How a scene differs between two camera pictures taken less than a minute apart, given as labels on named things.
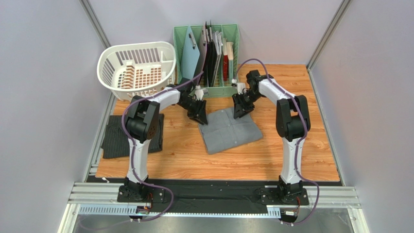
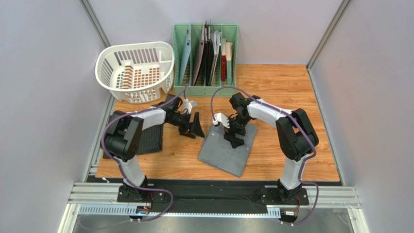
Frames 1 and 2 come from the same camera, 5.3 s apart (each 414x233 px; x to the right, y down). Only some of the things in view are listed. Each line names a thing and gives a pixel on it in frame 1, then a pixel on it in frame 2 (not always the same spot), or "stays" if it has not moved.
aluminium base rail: (318, 196) stays
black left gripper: (199, 114) to (192, 129)
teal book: (230, 56) stays
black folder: (210, 63) stays
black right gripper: (242, 104) to (234, 136)
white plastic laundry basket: (138, 70) stays
